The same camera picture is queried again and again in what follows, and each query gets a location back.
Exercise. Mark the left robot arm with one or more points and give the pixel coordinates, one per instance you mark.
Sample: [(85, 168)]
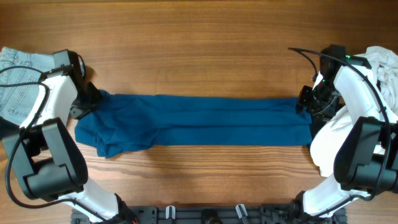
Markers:
[(39, 93)]

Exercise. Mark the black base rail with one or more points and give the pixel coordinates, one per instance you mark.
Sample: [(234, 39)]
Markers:
[(264, 214)]

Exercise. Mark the blue t-shirt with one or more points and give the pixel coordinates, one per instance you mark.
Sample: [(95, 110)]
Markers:
[(124, 123)]

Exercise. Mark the black garment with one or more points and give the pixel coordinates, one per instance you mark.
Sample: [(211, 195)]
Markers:
[(320, 118)]

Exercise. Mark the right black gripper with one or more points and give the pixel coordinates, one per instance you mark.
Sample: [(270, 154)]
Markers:
[(303, 101)]

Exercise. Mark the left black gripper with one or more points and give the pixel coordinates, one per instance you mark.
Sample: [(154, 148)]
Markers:
[(77, 112)]

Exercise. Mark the folded light denim shorts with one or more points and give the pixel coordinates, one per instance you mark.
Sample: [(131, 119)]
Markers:
[(18, 101)]

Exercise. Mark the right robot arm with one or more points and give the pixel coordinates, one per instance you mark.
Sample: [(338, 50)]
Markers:
[(351, 118)]

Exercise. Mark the dark garment under shorts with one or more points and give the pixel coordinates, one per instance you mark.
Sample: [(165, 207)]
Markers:
[(7, 128)]

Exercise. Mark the white garment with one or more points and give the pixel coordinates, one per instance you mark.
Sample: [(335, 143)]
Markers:
[(385, 71)]

